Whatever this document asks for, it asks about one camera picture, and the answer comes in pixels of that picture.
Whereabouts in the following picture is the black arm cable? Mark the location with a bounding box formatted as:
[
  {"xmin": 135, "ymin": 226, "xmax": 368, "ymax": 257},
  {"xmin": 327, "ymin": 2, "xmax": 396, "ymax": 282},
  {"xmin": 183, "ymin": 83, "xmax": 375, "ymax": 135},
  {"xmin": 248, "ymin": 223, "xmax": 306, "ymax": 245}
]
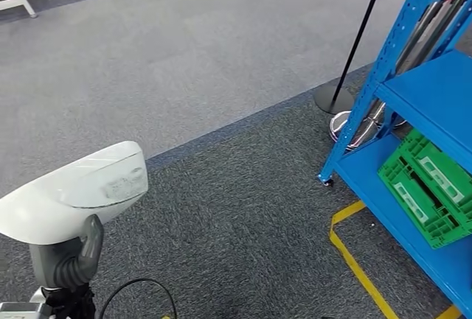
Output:
[{"xmin": 98, "ymin": 278, "xmax": 179, "ymax": 319}]

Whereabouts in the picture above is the black stanchion post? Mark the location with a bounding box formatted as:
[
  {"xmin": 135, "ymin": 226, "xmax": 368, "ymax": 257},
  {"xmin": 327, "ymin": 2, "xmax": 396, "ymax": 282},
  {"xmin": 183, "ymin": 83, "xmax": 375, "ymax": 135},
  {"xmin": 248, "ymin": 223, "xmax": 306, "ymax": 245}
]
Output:
[{"xmin": 313, "ymin": 0, "xmax": 390, "ymax": 116}]

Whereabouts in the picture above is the white plastic car part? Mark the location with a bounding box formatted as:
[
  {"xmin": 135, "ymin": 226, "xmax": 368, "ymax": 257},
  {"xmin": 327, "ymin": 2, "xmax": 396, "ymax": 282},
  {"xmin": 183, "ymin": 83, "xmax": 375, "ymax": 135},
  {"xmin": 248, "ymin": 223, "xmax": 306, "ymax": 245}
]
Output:
[{"xmin": 0, "ymin": 141, "xmax": 150, "ymax": 246}]

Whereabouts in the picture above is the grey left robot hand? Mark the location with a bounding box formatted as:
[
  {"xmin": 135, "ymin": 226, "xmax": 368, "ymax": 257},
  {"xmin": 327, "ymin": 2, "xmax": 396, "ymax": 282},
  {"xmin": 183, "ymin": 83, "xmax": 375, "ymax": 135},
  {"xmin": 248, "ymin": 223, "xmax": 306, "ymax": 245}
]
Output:
[{"xmin": 29, "ymin": 214, "xmax": 105, "ymax": 291}]

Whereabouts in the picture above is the blue metal shelf rack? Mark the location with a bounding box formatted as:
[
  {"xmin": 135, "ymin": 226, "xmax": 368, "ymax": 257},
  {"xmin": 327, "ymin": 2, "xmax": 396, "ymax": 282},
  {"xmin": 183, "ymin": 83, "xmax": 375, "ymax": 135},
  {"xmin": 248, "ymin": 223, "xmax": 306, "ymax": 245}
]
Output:
[{"xmin": 317, "ymin": 0, "xmax": 472, "ymax": 319}]

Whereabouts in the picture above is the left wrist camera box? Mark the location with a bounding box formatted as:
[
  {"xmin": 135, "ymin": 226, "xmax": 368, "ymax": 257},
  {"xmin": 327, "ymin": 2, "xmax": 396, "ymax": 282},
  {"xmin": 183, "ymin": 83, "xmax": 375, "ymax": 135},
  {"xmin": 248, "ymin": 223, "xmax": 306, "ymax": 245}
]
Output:
[{"xmin": 0, "ymin": 301, "xmax": 52, "ymax": 319}]

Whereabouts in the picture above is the green plastic crate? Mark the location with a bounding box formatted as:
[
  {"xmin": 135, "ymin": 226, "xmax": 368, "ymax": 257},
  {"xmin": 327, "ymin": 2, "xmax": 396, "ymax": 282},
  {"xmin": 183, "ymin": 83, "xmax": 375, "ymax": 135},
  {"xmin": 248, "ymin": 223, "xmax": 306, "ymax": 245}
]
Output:
[{"xmin": 377, "ymin": 127, "xmax": 472, "ymax": 250}]

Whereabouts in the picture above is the chrome stanchion post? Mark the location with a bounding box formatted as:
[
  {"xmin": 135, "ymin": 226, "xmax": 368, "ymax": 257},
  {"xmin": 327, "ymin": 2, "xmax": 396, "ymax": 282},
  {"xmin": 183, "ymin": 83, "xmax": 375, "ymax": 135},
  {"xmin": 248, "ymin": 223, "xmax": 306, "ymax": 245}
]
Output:
[{"xmin": 329, "ymin": 0, "xmax": 472, "ymax": 152}]

